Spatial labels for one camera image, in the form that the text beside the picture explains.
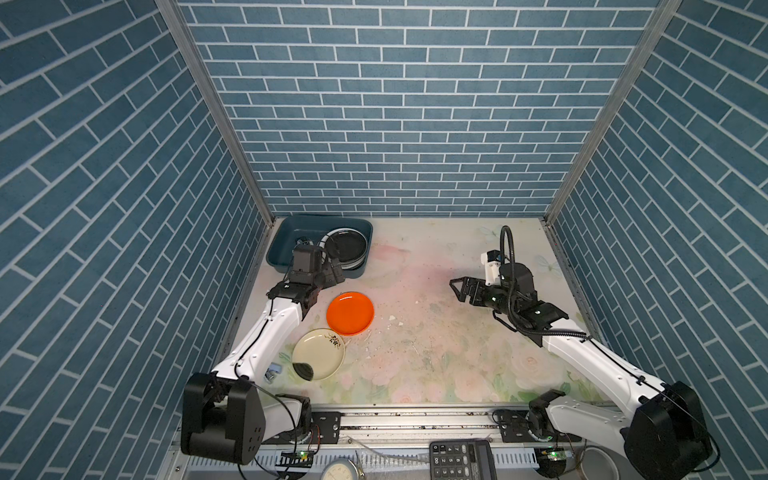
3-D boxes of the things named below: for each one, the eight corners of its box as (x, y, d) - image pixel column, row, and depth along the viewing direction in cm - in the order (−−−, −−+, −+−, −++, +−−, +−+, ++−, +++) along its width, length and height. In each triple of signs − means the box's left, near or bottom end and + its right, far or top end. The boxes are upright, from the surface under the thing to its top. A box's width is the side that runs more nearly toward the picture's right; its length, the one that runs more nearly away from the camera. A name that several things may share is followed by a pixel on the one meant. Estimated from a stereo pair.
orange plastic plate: (324, 335, 92) (323, 332, 90) (331, 295, 101) (330, 292, 99) (373, 335, 92) (372, 332, 90) (375, 295, 101) (375, 292, 99)
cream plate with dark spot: (288, 380, 83) (285, 378, 81) (299, 331, 92) (297, 328, 91) (342, 380, 83) (341, 378, 82) (348, 331, 93) (347, 328, 91)
